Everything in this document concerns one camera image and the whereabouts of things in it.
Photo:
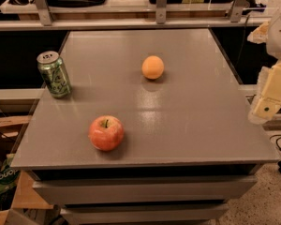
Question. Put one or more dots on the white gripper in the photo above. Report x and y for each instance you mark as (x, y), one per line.
(280, 35)

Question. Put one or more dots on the orange fruit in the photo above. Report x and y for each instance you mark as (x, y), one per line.
(152, 67)

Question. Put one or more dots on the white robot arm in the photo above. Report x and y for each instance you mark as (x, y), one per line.
(267, 101)

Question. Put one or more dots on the red apple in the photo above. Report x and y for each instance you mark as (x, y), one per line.
(106, 133)

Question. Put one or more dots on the grey lower drawer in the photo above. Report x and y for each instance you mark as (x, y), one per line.
(144, 213)

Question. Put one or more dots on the grey drawer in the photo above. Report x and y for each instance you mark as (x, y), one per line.
(144, 190)
(144, 213)

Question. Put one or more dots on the grey upper drawer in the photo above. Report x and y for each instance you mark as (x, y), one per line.
(144, 190)

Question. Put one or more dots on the green soda can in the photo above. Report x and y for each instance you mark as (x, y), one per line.
(54, 73)

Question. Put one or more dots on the cardboard box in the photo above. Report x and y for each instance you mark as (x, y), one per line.
(27, 207)

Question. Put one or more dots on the green chip bag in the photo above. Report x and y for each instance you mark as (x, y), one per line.
(8, 183)

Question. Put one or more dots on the right metal bracket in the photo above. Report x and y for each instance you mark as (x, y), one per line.
(236, 10)

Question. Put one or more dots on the metal bracket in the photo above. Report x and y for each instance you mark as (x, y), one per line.
(43, 12)
(236, 10)
(161, 11)

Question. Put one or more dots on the middle metal bracket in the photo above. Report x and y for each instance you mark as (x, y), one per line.
(161, 11)

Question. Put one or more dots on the left metal bracket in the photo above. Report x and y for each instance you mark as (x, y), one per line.
(43, 12)

